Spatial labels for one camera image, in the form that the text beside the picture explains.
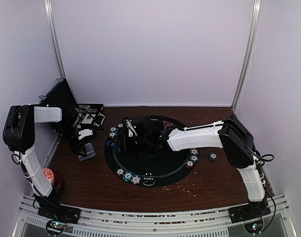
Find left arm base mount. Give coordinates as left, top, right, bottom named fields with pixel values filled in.
left=38, top=206, right=81, bottom=236

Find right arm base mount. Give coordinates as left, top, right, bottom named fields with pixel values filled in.
left=228, top=204, right=271, bottom=235

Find blue small blind button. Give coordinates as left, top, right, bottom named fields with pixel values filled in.
left=107, top=140, right=115, bottom=147

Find green fifty chip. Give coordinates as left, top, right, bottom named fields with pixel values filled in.
left=110, top=127, right=118, bottom=133

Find leftover cards on table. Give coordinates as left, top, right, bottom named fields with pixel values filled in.
left=78, top=153, right=96, bottom=161

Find green chip stack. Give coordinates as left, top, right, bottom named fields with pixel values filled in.
left=209, top=153, right=218, bottom=161

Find playing card deck in case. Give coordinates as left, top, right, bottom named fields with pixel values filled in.
left=81, top=114, right=94, bottom=124

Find red triangle marker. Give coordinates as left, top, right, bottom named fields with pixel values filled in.
left=163, top=120, right=174, bottom=129

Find chrome case handle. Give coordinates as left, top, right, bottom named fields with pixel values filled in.
left=95, top=113, right=106, bottom=127

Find red patterned tin can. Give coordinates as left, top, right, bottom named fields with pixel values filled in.
left=42, top=168, right=63, bottom=193

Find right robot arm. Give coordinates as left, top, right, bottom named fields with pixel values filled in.
left=109, top=115, right=275, bottom=218

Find round black poker mat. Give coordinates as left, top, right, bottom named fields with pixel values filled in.
left=104, top=115, right=199, bottom=187

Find grey card deck box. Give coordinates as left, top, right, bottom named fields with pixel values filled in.
left=84, top=143, right=94, bottom=156

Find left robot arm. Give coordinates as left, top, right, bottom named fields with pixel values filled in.
left=3, top=105, right=100, bottom=219

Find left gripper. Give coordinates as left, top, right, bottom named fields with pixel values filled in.
left=58, top=123, right=86, bottom=157

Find aluminium front rail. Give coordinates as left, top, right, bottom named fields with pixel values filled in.
left=16, top=194, right=293, bottom=237

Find black poker set case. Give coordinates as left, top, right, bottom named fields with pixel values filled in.
left=39, top=79, right=104, bottom=136

